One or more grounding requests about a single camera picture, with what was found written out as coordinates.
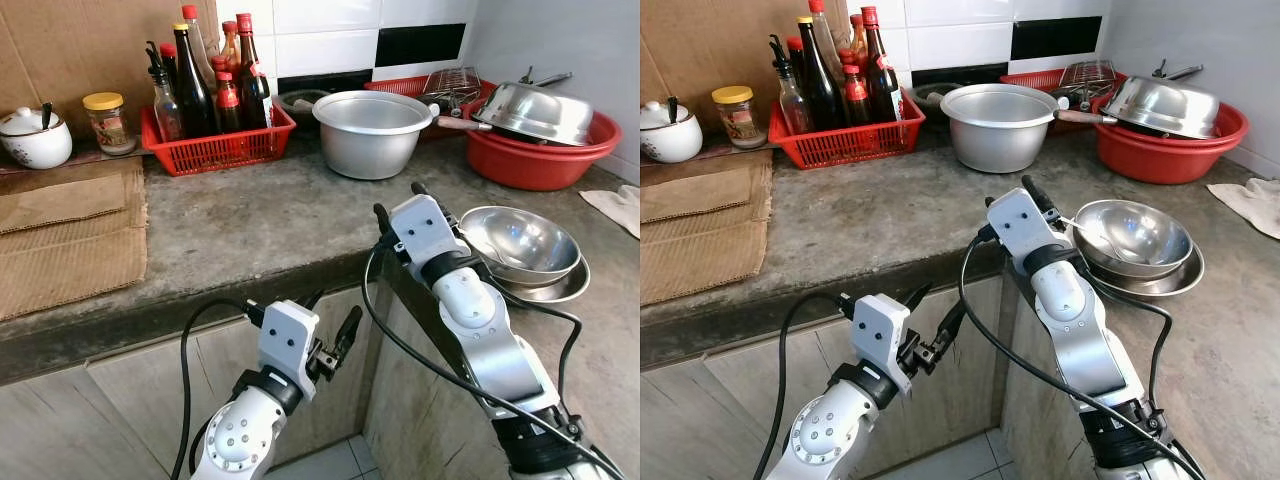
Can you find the clear bottle with black pump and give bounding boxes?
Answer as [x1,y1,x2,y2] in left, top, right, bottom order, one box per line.
[145,41,187,142]
[768,34,813,136]

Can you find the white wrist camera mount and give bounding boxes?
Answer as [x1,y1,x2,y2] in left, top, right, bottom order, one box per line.
[986,187,1063,263]
[387,194,472,265]
[257,299,322,374]
[850,293,914,369]

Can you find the wire mesh strainer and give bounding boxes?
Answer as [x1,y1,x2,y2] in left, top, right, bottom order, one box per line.
[419,66,484,109]
[1056,60,1118,101]

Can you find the flat brown cardboard sheet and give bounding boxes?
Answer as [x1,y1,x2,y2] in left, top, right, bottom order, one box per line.
[640,152,776,307]
[0,158,150,323]

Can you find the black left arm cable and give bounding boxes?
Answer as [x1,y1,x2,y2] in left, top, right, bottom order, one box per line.
[752,290,859,480]
[170,297,266,480]

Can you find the red plastic bottle basket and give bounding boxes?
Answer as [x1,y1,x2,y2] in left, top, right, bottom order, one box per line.
[767,92,927,170]
[139,103,298,178]

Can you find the red plastic basin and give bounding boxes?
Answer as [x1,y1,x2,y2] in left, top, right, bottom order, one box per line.
[1092,95,1250,186]
[461,97,623,192]

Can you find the deep stainless steel bowl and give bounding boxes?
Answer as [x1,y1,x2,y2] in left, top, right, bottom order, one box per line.
[457,205,583,289]
[1070,199,1196,281]

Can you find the black dish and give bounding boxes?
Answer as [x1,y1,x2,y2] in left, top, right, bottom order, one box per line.
[277,88,332,114]
[910,82,966,107]

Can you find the white cloth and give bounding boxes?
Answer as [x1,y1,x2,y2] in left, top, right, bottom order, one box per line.
[1206,178,1280,241]
[579,184,641,240]

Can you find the clear bottle with red cap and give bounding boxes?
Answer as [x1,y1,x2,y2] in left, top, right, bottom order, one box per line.
[806,0,846,86]
[181,4,217,91]

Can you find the upturned stainless steel bowl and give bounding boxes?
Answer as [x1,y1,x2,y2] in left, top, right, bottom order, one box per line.
[471,81,596,148]
[1100,75,1221,141]

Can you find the upright brown cardboard sheet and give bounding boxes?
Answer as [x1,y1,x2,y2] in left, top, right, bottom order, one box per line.
[640,0,851,136]
[0,0,223,143]

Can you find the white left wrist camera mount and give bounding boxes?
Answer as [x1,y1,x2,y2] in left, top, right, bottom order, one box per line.
[850,293,914,369]
[257,299,322,374]

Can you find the glass jar with yellow lid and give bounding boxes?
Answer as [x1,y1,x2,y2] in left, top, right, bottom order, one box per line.
[82,92,137,157]
[711,86,766,151]

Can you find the tall dark soy sauce bottle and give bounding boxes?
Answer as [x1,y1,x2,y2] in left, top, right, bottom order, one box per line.
[172,22,220,139]
[796,16,844,133]

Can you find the shallow red plastic basket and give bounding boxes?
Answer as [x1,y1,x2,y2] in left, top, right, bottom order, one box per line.
[363,72,498,119]
[1000,66,1129,113]

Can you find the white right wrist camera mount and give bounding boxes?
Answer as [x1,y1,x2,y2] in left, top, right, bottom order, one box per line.
[387,194,472,265]
[986,187,1063,263]

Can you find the dark labelled bottle red cap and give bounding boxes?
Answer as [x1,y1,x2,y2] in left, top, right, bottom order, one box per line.
[860,6,901,123]
[235,13,274,129]

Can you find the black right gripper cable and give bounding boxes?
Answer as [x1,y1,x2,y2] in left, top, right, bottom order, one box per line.
[493,283,583,406]
[1085,270,1174,411]

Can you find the metal tongs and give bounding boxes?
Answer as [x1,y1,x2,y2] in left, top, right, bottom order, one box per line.
[518,67,574,89]
[1150,60,1205,83]

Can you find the white ceramic lidded pot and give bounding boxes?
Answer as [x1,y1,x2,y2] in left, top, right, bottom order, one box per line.
[640,98,704,165]
[0,103,74,170]

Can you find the small red-capped sauce bottle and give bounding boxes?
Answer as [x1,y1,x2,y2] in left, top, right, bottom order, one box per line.
[214,70,245,135]
[840,63,871,129]

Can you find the aluminium pot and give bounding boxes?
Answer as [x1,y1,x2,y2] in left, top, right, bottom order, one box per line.
[940,83,1061,174]
[312,90,439,182]

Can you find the shallow stainless steel dish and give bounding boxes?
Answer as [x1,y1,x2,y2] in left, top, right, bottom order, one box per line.
[488,255,592,305]
[1085,243,1206,299]

